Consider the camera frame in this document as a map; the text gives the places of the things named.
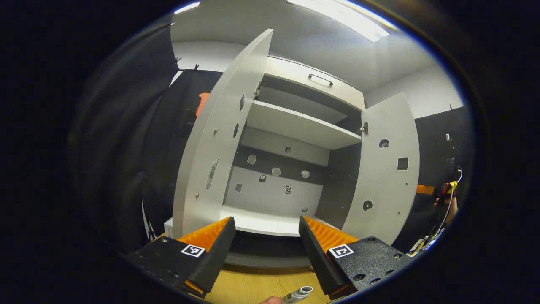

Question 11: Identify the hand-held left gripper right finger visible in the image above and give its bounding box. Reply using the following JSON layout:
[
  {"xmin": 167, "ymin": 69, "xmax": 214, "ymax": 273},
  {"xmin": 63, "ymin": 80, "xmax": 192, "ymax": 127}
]
[{"xmin": 298, "ymin": 216, "xmax": 416, "ymax": 301}]

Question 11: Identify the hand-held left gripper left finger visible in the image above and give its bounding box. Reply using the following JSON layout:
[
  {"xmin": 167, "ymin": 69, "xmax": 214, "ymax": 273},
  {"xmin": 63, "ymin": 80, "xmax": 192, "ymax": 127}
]
[{"xmin": 127, "ymin": 217, "xmax": 237, "ymax": 299}]

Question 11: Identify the white bottle green label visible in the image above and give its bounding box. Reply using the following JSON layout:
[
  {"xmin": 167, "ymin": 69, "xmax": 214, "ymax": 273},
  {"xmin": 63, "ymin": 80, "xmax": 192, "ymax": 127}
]
[{"xmin": 282, "ymin": 286, "xmax": 314, "ymax": 304}]

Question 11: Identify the white cabinet door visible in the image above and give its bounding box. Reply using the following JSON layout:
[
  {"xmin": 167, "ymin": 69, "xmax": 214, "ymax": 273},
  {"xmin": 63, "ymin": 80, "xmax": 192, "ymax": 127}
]
[
  {"xmin": 341, "ymin": 92, "xmax": 421, "ymax": 245},
  {"xmin": 172, "ymin": 29, "xmax": 274, "ymax": 239}
]

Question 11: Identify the white and grey cabinet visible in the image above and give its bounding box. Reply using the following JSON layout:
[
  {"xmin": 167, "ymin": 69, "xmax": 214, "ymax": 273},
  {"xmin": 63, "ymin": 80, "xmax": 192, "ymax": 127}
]
[{"xmin": 219, "ymin": 55, "xmax": 367, "ymax": 269}]

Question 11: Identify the white cabinet shelf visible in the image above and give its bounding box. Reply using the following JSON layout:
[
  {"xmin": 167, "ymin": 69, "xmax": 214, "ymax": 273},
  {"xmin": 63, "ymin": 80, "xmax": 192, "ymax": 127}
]
[
  {"xmin": 219, "ymin": 205, "xmax": 327, "ymax": 237},
  {"xmin": 247, "ymin": 100, "xmax": 362, "ymax": 150}
]

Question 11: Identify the black backdrop cloth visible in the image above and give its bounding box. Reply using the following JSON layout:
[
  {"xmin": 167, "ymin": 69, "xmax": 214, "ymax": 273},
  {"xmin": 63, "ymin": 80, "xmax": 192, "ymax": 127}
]
[
  {"xmin": 70, "ymin": 21, "xmax": 224, "ymax": 254},
  {"xmin": 392, "ymin": 106, "xmax": 475, "ymax": 254}
]

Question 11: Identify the colourful printed object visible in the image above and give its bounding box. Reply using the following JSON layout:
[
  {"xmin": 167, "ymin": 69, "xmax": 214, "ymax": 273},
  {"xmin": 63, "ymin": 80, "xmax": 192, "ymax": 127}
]
[{"xmin": 407, "ymin": 228, "xmax": 444, "ymax": 256}]

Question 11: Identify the long ceiling light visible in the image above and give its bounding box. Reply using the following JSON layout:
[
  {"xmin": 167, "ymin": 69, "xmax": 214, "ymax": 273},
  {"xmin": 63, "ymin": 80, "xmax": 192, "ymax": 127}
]
[
  {"xmin": 287, "ymin": 0, "xmax": 398, "ymax": 43},
  {"xmin": 174, "ymin": 1, "xmax": 201, "ymax": 14}
]

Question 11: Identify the white cable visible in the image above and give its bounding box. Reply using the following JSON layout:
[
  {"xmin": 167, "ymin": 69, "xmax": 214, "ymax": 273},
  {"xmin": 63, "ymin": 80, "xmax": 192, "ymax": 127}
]
[{"xmin": 437, "ymin": 168, "xmax": 463, "ymax": 239}]

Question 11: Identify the black drawer handle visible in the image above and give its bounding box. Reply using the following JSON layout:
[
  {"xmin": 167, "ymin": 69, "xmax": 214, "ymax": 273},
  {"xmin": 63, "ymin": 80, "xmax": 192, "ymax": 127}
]
[{"xmin": 308, "ymin": 74, "xmax": 334, "ymax": 87}]

